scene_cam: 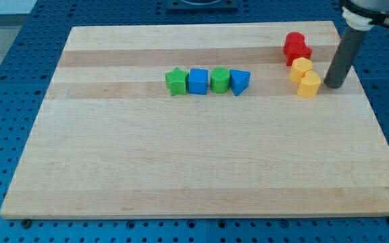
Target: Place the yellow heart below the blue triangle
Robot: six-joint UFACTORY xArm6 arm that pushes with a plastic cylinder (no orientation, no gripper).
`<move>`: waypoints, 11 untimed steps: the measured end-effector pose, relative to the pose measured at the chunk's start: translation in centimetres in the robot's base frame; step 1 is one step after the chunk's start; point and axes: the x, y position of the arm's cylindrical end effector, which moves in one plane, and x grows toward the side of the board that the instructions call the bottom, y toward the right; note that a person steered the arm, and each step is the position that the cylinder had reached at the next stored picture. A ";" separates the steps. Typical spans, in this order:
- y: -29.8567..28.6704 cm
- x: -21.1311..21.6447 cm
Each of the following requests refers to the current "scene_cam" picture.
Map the white and black wrist mount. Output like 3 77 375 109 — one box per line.
339 0 389 31

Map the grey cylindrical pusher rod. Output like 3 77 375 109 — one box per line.
323 26 368 89

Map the yellow heart block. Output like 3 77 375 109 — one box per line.
296 70 321 98

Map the blue triangle block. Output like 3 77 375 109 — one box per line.
230 70 251 96

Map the yellow hexagon block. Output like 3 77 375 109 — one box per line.
290 57 313 84

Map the red star block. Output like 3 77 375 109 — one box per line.
284 43 313 66

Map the red cylinder block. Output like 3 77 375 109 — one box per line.
283 32 305 55

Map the green cylinder block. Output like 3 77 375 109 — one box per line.
210 67 230 94

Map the blue cube block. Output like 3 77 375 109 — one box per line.
188 69 208 95

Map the green star block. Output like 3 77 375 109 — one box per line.
165 67 189 96

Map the light wooden board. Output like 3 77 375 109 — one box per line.
0 21 389 219

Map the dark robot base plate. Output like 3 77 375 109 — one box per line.
163 0 238 11

